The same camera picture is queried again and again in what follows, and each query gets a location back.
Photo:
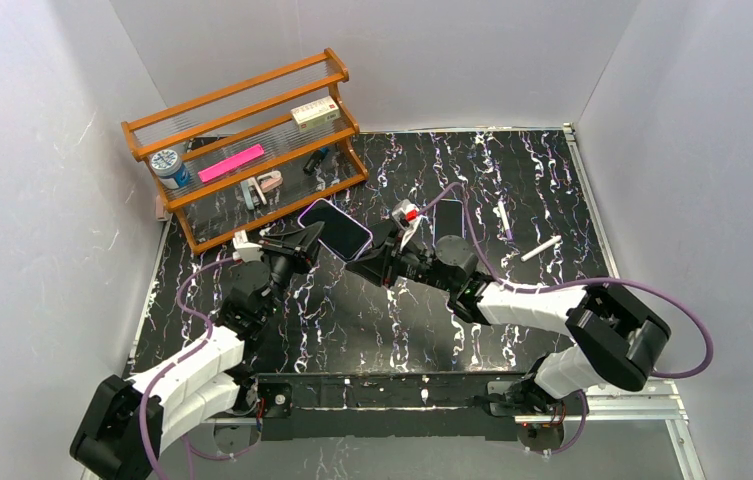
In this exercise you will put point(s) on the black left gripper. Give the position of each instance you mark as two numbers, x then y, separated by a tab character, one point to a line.
290	250

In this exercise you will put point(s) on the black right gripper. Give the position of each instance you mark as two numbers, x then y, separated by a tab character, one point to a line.
381	258

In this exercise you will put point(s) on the lavender phone case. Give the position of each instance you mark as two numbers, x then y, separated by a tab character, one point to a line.
301	213

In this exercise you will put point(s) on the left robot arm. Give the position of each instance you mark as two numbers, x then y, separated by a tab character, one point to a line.
129	422

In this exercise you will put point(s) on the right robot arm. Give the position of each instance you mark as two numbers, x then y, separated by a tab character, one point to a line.
617	339

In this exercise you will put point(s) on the pink teal stapler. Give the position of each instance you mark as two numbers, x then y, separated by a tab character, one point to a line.
257	189

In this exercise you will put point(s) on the dark marker pen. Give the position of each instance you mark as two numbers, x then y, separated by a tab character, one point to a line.
315	160

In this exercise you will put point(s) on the pink flat bar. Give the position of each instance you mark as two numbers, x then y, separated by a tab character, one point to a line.
231	163

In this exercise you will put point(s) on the orange wooden shelf rack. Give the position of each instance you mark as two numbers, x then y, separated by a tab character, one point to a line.
217	125

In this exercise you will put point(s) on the white small box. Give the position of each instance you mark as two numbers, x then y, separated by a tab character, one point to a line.
315	113

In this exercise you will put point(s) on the white pen with purple tip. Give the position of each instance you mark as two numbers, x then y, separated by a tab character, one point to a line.
504	220

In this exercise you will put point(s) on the blue white jar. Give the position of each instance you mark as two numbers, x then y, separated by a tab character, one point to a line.
169	168

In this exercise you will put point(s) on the white marker pen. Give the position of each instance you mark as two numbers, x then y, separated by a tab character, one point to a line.
546	245

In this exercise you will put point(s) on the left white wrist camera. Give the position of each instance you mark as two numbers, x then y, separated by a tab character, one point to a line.
244	249

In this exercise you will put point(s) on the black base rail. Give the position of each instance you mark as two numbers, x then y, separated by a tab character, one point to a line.
495	406

